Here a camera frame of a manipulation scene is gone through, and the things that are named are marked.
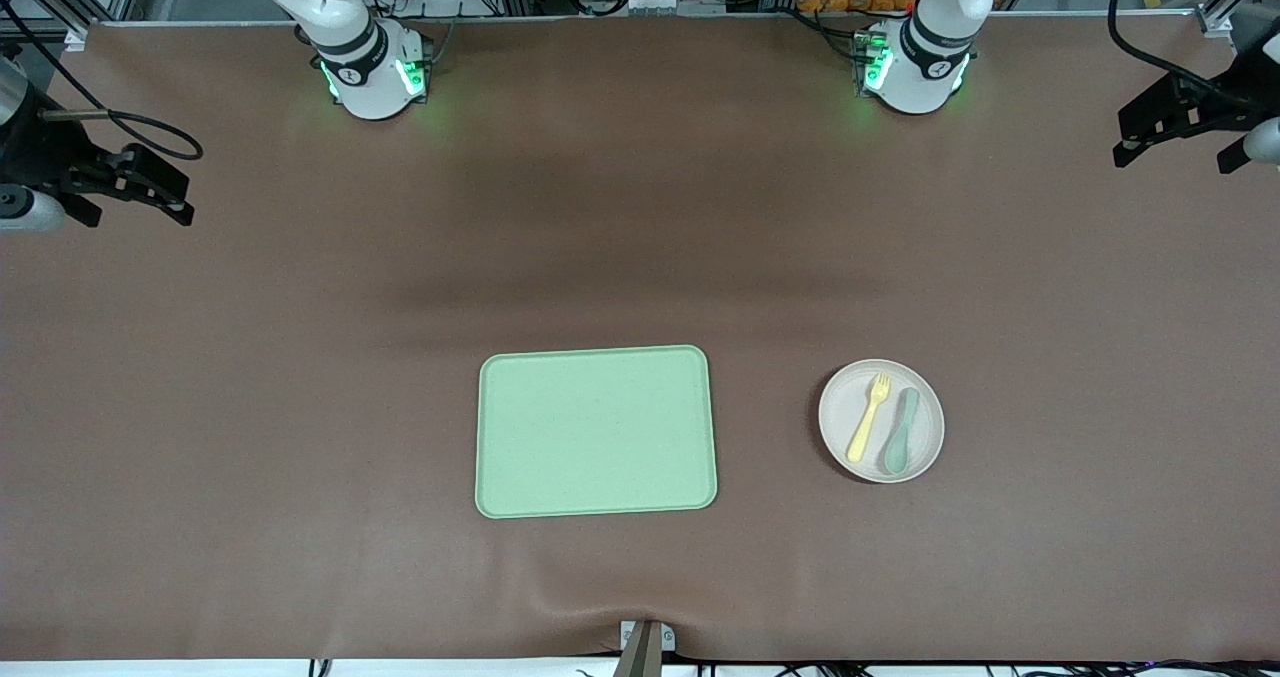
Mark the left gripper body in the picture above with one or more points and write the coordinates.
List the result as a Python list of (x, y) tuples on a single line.
[(1226, 100)]

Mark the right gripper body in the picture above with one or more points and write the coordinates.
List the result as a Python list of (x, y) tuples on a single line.
[(47, 150)]

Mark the round beige plate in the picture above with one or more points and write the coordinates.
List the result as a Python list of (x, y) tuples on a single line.
[(845, 402)]

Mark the yellow plastic fork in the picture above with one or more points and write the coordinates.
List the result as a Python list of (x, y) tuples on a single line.
[(866, 427)]

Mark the green plastic spoon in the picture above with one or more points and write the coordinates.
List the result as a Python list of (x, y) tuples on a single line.
[(896, 454)]

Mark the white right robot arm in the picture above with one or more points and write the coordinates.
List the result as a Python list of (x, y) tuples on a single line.
[(370, 77)]

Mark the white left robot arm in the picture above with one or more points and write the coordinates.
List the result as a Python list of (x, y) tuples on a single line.
[(920, 77)]

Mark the brown table cover mat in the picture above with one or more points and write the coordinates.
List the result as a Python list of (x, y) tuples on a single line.
[(300, 407)]

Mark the light green rectangular tray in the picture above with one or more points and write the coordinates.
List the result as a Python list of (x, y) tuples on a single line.
[(530, 477)]

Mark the grey metal bracket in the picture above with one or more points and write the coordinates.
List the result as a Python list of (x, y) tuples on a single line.
[(645, 652)]

